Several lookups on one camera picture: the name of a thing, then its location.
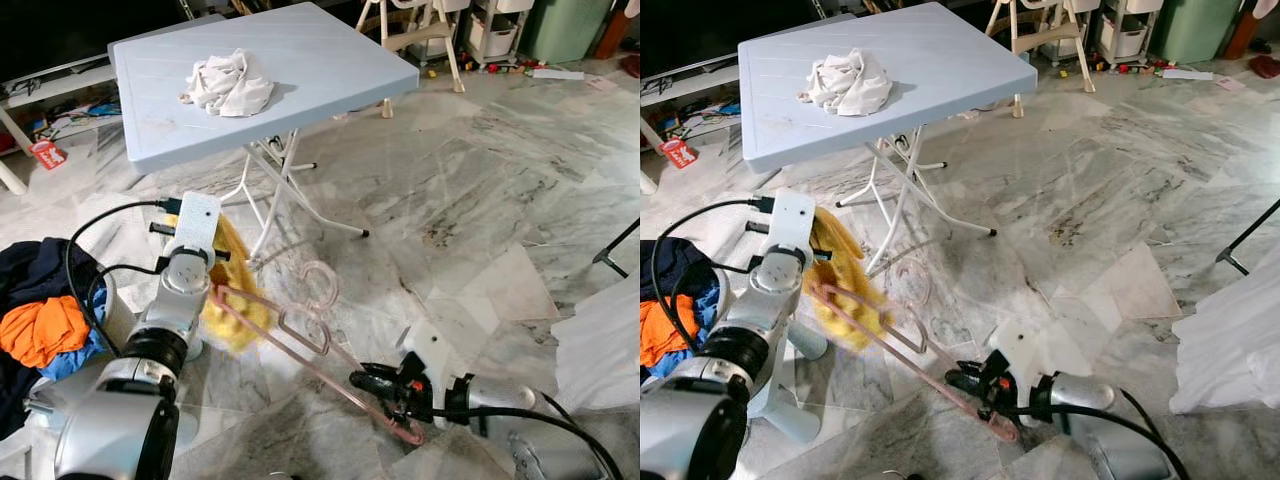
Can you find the pink clothes hanger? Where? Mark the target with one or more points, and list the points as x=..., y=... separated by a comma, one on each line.
x=408, y=434
x=1003, y=430

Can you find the yellow garment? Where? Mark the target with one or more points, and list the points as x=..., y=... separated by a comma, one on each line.
x=850, y=310
x=240, y=310

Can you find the white shirt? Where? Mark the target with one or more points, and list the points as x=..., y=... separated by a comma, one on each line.
x=1230, y=350
x=600, y=350

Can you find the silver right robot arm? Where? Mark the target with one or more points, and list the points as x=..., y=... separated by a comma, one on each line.
x=510, y=398
x=1090, y=395

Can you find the light blue plastic stool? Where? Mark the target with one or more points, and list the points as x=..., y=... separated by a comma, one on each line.
x=790, y=410

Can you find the black metal drying rack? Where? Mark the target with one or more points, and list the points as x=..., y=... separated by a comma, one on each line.
x=1228, y=258
x=605, y=258

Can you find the orange garment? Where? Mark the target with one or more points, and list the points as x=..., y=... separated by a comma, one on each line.
x=665, y=335
x=40, y=335

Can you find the grey laundry basket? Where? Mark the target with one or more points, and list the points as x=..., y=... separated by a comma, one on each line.
x=118, y=315

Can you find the blue garment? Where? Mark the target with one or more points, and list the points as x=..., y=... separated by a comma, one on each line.
x=85, y=360
x=708, y=305

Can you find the navy garment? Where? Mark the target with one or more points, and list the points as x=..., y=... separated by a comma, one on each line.
x=680, y=262
x=40, y=270

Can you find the light blue folding table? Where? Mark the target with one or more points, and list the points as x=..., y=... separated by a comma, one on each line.
x=320, y=70
x=950, y=70

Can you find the cream crumpled cloth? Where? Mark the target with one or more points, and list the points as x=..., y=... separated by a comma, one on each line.
x=850, y=85
x=230, y=88

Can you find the white baby high chair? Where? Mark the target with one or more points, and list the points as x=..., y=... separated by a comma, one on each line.
x=425, y=40
x=1055, y=40

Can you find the white paper sheet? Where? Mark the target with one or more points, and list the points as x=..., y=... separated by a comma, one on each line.
x=1188, y=73
x=558, y=73

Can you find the red printed box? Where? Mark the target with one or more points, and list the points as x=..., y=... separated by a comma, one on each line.
x=47, y=154
x=678, y=154

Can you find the grey storage cart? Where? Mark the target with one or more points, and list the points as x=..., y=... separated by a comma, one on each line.
x=1125, y=35
x=495, y=35

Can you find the green bin white lid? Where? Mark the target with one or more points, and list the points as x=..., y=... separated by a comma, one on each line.
x=565, y=30
x=1195, y=30

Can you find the red cloth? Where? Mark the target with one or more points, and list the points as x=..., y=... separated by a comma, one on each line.
x=1265, y=65
x=630, y=64

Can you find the white tv shelf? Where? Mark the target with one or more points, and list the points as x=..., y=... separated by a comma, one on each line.
x=60, y=85
x=690, y=85

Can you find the black television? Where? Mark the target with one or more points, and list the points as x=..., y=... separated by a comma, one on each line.
x=70, y=35
x=700, y=35

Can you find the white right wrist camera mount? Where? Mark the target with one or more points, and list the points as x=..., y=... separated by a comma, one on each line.
x=1025, y=345
x=430, y=345

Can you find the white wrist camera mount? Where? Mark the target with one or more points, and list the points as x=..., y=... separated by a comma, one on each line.
x=430, y=345
x=195, y=225
x=788, y=222
x=1025, y=345

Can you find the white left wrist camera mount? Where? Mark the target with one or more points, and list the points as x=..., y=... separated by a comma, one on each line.
x=195, y=225
x=788, y=222

